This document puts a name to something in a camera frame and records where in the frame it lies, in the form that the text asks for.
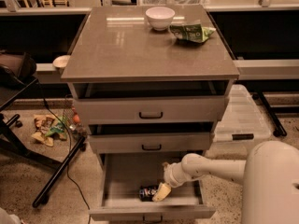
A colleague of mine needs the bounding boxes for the black power cable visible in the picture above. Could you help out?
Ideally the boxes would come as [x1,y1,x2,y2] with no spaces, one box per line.
[36,81,92,224]

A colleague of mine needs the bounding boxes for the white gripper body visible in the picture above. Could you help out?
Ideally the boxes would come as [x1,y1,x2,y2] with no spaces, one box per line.
[164,162,189,188]

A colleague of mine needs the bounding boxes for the clear plastic storage bin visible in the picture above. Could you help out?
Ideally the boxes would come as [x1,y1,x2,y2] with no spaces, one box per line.
[206,84,272,157]

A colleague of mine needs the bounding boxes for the black table frame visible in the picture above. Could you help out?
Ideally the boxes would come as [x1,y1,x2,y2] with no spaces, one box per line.
[0,77,85,208]

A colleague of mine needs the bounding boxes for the black stand leg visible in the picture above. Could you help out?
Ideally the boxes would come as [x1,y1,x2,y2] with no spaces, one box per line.
[252,91,287,137]

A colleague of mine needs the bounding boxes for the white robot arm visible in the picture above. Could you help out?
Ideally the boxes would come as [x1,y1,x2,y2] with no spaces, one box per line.
[152,141,299,224]

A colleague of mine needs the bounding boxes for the grey top drawer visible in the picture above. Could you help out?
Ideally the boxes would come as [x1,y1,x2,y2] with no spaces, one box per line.
[74,92,229,125]

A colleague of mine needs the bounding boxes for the white bowl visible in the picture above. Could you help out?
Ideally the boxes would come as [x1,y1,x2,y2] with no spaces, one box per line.
[146,7,175,31]

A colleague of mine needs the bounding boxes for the green chip bag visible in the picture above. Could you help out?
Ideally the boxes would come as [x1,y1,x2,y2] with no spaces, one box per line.
[169,23,216,44]

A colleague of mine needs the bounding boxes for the grey bottom drawer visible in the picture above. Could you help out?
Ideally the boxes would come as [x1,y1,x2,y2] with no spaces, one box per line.
[90,151,215,224]

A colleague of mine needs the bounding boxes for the snack bags on floor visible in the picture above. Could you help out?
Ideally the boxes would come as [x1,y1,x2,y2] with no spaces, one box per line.
[32,115,67,147]

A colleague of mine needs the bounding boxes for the blue pepsi can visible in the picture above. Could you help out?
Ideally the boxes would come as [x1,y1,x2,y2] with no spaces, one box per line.
[138,185,158,202]

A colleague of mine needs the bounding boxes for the grey drawer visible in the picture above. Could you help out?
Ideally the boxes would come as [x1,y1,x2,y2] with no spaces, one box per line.
[74,92,229,125]
[89,121,215,153]
[90,151,215,224]

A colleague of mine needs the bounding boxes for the grey middle drawer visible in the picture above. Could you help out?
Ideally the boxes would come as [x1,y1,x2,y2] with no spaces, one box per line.
[89,121,215,153]

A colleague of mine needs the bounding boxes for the wire basket with bottles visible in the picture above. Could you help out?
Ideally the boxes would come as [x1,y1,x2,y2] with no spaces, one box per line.
[63,105,87,140]

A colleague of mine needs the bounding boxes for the dark bag on table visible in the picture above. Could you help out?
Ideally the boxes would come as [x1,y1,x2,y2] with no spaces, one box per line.
[0,52,36,87]

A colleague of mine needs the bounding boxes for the grey drawer cabinet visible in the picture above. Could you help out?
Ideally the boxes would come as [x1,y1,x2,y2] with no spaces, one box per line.
[61,5,240,161]

